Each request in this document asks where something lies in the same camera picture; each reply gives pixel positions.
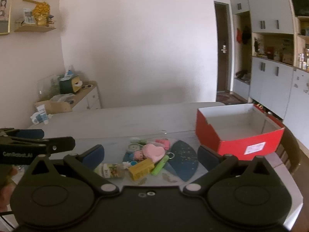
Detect green highlighter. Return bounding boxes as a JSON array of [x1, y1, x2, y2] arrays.
[[151, 155, 169, 176]]

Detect large framed picture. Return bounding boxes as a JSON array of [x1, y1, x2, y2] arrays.
[[0, 0, 12, 36]]

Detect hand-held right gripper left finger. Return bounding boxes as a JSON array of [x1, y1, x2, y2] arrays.
[[24, 144, 120, 196]]

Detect clear plastic container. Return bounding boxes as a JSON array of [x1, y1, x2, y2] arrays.
[[36, 75, 61, 102]]

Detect gold flower ornament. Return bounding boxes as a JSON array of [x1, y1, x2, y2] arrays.
[[32, 1, 51, 26]]

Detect patterned door rug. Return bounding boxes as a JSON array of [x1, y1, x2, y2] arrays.
[[216, 94, 247, 106]]

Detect grey and wood cabinet wall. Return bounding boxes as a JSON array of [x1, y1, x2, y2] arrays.
[[230, 0, 309, 126]]

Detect dark brown door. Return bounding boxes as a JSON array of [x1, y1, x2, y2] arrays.
[[214, 1, 229, 93]]

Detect black hanging cloth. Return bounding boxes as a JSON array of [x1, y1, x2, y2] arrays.
[[242, 26, 252, 44]]

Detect dark blue fan-shaped mat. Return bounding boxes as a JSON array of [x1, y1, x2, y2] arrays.
[[123, 140, 200, 182]]

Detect pink plastic piece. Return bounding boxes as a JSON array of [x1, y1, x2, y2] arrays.
[[155, 138, 171, 148]]

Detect wooden wall shelf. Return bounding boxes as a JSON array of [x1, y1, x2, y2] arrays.
[[14, 25, 57, 32]]

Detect person's left hand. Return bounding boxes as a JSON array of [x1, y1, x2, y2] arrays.
[[0, 166, 19, 207]]

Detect brown cardboard box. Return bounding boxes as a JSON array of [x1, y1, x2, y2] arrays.
[[34, 100, 73, 115]]

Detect small labelled bottle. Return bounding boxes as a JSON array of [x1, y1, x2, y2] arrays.
[[95, 163, 125, 179]]

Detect small doll keychain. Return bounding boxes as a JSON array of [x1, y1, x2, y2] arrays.
[[126, 150, 145, 162]]

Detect white blue tube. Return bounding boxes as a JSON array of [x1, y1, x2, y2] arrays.
[[30, 104, 53, 125]]

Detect pink heart-shaped toy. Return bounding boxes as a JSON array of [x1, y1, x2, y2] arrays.
[[142, 144, 166, 163]]

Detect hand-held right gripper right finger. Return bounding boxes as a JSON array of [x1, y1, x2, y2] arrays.
[[183, 145, 278, 196]]

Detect green tissue box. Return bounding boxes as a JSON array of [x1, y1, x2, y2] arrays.
[[59, 76, 80, 94]]

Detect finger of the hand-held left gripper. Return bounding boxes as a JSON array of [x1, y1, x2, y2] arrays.
[[14, 136, 76, 155], [0, 128, 45, 141]]

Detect red cardboard box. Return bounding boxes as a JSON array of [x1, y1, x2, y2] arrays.
[[195, 103, 286, 161]]

